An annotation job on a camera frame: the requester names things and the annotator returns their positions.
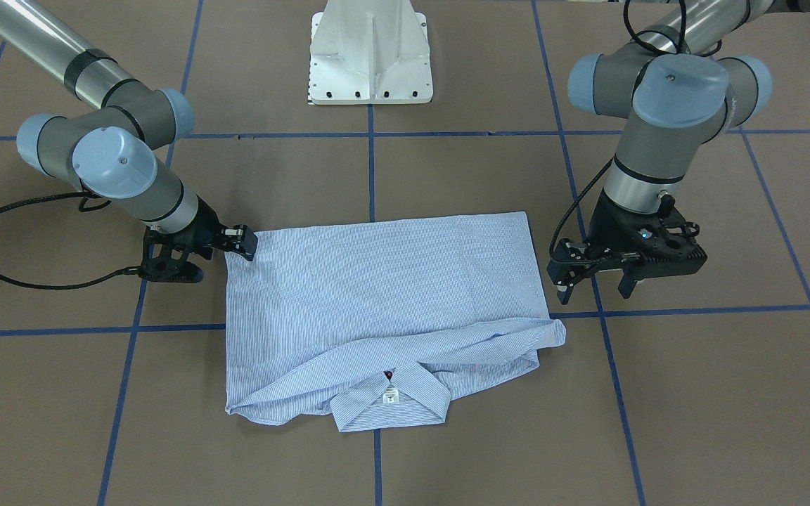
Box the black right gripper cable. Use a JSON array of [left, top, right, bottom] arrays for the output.
[[0, 190, 160, 290]]

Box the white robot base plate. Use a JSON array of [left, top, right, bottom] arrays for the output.
[[307, 1, 434, 105]]

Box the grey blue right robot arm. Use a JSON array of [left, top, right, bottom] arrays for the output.
[[0, 1, 257, 260]]

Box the light blue striped shirt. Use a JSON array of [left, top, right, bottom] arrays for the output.
[[225, 212, 567, 432]]

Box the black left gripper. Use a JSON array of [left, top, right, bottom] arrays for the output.
[[547, 192, 707, 305]]

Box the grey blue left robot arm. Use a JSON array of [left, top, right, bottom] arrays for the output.
[[547, 1, 810, 304]]

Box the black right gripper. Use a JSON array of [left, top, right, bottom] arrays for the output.
[[146, 207, 258, 262]]

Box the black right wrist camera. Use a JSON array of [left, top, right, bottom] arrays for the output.
[[137, 243, 205, 284]]

